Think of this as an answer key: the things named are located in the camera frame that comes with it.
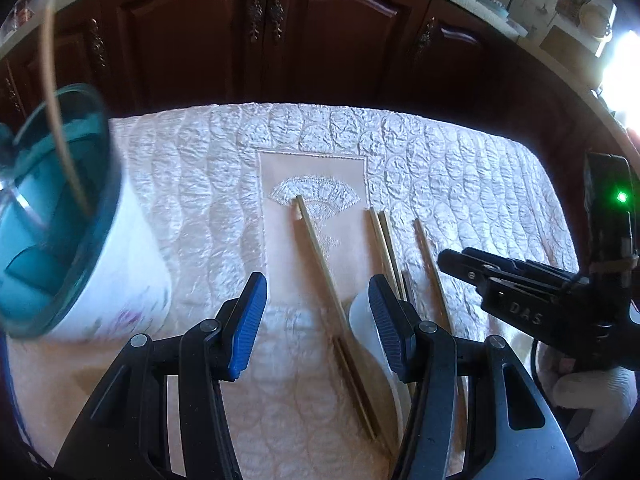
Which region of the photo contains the white spoon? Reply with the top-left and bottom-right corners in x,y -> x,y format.
347,290 -> 407,466

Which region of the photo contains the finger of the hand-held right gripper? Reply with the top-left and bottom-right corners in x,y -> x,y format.
462,246 -> 583,291
438,249 -> 566,333

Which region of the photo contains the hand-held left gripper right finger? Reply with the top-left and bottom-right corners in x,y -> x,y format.
367,275 -> 581,480

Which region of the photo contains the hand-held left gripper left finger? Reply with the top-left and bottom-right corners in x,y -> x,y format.
52,272 -> 268,480

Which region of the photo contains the person's right hand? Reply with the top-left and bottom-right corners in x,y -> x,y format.
542,347 -> 640,453

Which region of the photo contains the white quilted tablecloth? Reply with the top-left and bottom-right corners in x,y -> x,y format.
0,102 -> 581,480

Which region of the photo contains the white utensil holder teal rim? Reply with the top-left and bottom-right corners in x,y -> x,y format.
0,84 -> 173,346

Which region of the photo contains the dark wooden cabinet door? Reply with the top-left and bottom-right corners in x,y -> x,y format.
102,0 -> 263,106
407,0 -> 541,126
10,5 -> 113,111
262,0 -> 431,108
0,57 -> 36,128
505,45 -> 616,161

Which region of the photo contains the wooden cutting board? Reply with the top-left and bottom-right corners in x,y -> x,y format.
540,25 -> 603,57

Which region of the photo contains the round bamboo strainer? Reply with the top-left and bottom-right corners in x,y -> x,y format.
580,2 -> 616,41

